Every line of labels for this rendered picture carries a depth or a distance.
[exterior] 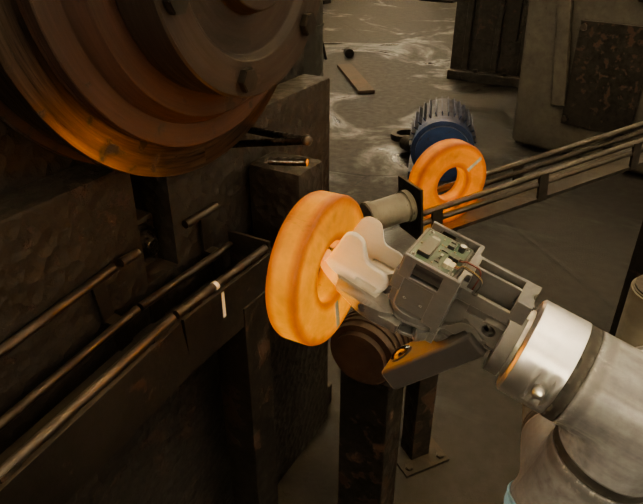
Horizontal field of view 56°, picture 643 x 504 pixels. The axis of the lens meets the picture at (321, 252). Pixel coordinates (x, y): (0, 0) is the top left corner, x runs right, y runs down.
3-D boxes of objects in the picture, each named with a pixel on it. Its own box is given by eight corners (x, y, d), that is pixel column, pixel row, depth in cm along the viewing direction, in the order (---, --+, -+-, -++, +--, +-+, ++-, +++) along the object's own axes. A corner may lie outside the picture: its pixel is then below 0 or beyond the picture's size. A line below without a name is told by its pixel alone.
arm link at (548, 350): (551, 370, 58) (527, 437, 51) (504, 344, 59) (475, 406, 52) (598, 305, 52) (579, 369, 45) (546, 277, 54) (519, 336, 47)
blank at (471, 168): (429, 231, 117) (439, 238, 114) (392, 179, 107) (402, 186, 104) (487, 176, 117) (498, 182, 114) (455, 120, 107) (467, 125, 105)
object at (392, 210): (358, 226, 110) (356, 197, 107) (400, 212, 113) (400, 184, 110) (375, 240, 105) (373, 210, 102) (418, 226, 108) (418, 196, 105)
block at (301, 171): (250, 290, 105) (241, 161, 93) (275, 269, 111) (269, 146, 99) (302, 307, 101) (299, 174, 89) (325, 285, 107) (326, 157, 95)
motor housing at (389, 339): (324, 519, 129) (324, 317, 103) (368, 449, 146) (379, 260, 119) (378, 546, 123) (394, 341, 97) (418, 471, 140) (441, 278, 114)
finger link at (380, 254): (338, 190, 59) (420, 233, 57) (324, 237, 63) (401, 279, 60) (322, 202, 57) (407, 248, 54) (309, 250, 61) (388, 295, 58)
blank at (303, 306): (253, 239, 52) (286, 247, 50) (336, 164, 63) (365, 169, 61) (273, 368, 60) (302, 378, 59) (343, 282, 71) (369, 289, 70)
